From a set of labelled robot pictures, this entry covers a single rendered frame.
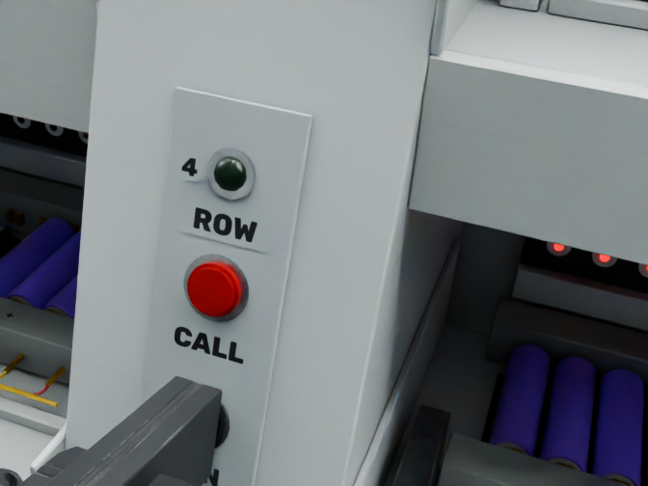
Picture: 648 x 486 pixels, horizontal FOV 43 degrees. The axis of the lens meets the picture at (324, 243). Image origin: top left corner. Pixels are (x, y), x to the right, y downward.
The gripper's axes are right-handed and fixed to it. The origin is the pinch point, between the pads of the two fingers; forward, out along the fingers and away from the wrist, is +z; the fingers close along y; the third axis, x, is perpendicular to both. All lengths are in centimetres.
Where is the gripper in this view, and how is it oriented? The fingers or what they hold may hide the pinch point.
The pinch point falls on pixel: (134, 485)
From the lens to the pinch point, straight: 22.6
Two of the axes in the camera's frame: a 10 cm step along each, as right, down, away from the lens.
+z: 3.0, -2.4, 9.2
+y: 9.4, 2.4, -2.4
